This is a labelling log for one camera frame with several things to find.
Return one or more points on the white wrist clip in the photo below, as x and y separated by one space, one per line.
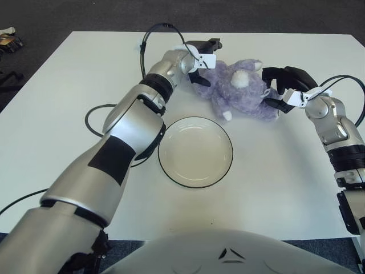
293 98
208 61

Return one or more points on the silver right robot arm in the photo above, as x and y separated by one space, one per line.
339 128

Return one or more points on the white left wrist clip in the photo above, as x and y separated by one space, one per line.
208 61

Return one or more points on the dark box on floor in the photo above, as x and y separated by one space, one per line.
10 42

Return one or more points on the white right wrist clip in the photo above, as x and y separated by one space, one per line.
293 98

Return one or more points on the grey table leg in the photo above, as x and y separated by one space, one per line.
360 254

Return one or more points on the purple plush rabbit doll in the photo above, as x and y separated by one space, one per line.
236 97

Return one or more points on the silver robot torso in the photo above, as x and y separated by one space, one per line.
228 254

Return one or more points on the white plate black rim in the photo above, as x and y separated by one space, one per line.
196 154

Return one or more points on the white object on floor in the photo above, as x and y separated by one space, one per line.
8 30

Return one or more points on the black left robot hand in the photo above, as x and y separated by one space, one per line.
202 47

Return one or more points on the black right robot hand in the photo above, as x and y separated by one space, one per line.
299 78

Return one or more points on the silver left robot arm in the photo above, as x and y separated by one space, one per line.
128 134

